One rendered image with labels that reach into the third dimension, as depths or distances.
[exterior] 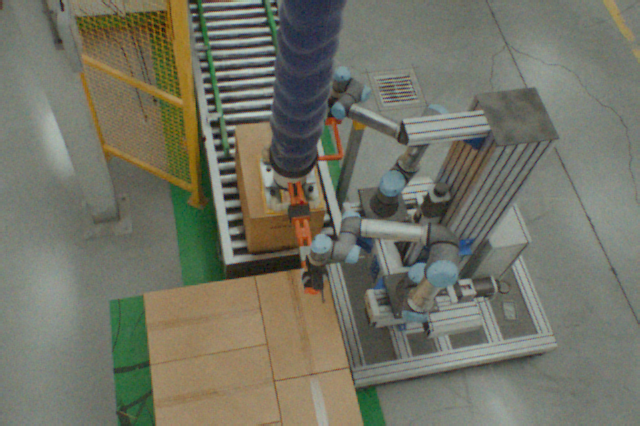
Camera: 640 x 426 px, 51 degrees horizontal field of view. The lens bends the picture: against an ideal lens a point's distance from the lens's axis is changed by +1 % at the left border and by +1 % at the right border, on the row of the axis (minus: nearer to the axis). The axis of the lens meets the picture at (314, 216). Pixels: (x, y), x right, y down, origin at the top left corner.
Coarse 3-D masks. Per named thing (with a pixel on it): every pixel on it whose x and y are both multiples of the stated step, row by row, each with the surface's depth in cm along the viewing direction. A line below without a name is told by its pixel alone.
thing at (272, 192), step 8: (256, 160) 336; (264, 168) 333; (272, 168) 334; (264, 184) 328; (264, 192) 327; (272, 192) 324; (280, 192) 328; (264, 200) 324; (280, 200) 325; (264, 208) 323
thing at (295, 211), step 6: (294, 204) 309; (306, 204) 311; (288, 210) 311; (294, 210) 309; (300, 210) 309; (306, 210) 309; (288, 216) 311; (294, 216) 307; (300, 216) 307; (306, 216) 307; (300, 222) 309
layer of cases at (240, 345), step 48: (192, 288) 361; (240, 288) 364; (288, 288) 367; (192, 336) 348; (240, 336) 351; (288, 336) 353; (336, 336) 356; (192, 384) 336; (240, 384) 338; (288, 384) 341; (336, 384) 343
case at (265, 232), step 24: (240, 144) 362; (264, 144) 364; (240, 168) 363; (240, 192) 383; (288, 192) 350; (264, 216) 342; (312, 216) 350; (264, 240) 364; (288, 240) 369; (312, 240) 374
